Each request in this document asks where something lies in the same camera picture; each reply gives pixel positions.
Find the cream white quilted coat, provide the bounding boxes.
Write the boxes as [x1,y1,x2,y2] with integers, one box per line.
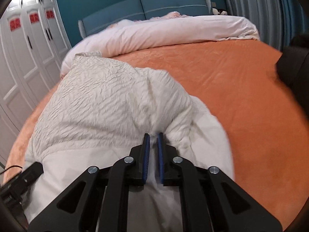
[25,52,235,222]

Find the orange bed sheet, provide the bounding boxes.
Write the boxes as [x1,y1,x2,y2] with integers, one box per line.
[9,40,308,227]

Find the white wardrobe with red stickers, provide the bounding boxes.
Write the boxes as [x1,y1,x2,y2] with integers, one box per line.
[1,0,71,166]

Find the black garment on bed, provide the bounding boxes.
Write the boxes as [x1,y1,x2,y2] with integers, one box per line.
[275,34,309,115]

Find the pale pink duvet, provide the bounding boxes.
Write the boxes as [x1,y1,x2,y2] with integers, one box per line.
[60,15,260,78]

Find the plush toy beside bed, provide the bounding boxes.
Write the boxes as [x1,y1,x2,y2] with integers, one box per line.
[212,7,228,15]

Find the blue upholstered headboard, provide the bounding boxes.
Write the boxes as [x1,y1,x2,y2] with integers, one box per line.
[78,0,213,38]

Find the grey blue curtain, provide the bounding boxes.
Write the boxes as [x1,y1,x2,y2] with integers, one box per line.
[226,0,308,50]

